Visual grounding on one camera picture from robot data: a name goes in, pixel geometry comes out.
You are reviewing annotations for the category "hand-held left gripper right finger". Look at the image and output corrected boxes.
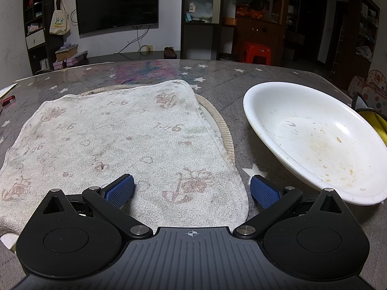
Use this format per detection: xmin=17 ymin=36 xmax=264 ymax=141
xmin=232 ymin=174 xmax=348 ymax=241

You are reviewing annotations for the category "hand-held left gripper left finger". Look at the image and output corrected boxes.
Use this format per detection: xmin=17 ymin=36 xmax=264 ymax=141
xmin=39 ymin=174 xmax=153 ymax=241

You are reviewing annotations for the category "white plate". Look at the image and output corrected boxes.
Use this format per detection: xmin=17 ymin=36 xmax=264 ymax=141
xmin=243 ymin=81 xmax=387 ymax=205

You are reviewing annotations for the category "yellow and grey cleaning cloth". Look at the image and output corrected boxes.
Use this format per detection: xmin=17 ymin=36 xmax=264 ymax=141
xmin=351 ymin=95 xmax=387 ymax=148

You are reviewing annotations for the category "white printed towel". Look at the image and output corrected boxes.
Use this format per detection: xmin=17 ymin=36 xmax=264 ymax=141
xmin=0 ymin=79 xmax=250 ymax=250

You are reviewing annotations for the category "round woven-rim table mat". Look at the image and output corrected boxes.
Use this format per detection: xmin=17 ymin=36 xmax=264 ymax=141
xmin=80 ymin=85 xmax=236 ymax=165

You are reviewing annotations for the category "dark low television bench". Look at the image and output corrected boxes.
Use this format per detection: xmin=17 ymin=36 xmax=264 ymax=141
xmin=82 ymin=51 xmax=182 ymax=65

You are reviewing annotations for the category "pink box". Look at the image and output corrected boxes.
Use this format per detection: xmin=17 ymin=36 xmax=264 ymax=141
xmin=53 ymin=53 xmax=88 ymax=70

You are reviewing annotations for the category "red plastic stool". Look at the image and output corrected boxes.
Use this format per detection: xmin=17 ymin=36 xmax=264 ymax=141
xmin=241 ymin=42 xmax=271 ymax=65

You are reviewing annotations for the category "yellow cardboard box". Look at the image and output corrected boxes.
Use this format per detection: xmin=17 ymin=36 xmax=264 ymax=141
xmin=55 ymin=44 xmax=80 ymax=62

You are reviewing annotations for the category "polka dot play tent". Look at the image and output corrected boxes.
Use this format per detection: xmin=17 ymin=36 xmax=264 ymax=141
xmin=348 ymin=69 xmax=387 ymax=114

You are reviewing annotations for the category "white paper sheet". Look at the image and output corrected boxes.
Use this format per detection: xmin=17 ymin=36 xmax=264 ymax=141
xmin=0 ymin=84 xmax=17 ymax=99

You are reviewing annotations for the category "dark open bookshelf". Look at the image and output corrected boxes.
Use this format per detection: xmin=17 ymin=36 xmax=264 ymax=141
xmin=22 ymin=0 xmax=61 ymax=76

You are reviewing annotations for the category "white tote bag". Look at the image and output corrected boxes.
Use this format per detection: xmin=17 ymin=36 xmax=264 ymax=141
xmin=49 ymin=0 xmax=71 ymax=35

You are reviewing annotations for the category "dark wooden side shelf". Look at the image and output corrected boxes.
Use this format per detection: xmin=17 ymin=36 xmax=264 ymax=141
xmin=357 ymin=0 xmax=381 ymax=64

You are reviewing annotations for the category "television cable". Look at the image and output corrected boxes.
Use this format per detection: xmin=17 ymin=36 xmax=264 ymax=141
xmin=115 ymin=26 xmax=152 ymax=54

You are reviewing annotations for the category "black wall television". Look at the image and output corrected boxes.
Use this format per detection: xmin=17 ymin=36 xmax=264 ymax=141
xmin=75 ymin=0 xmax=159 ymax=36

